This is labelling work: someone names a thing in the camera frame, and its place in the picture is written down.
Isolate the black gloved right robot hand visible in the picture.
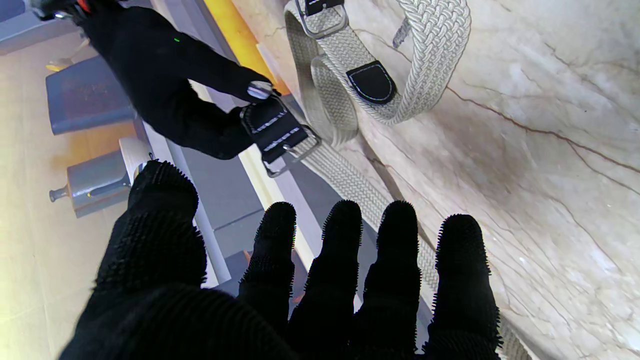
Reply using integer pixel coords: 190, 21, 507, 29
75, 0, 277, 161

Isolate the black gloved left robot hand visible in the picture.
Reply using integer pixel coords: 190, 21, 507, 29
59, 160, 503, 360

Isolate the beige woven belt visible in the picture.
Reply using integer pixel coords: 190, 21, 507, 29
239, 0, 532, 360

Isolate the yellow wooden utensil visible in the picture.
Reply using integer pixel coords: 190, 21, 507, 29
45, 40, 88, 72

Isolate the grey lidded pot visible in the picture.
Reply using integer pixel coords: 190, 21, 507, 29
48, 148, 137, 219

